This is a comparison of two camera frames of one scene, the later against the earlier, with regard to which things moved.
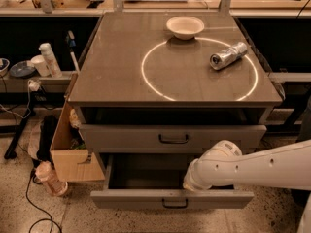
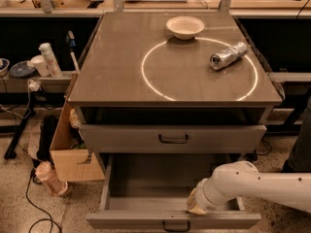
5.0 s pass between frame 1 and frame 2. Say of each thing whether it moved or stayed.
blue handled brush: stayed
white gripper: moved
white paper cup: stayed
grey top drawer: stayed
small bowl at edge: stayed
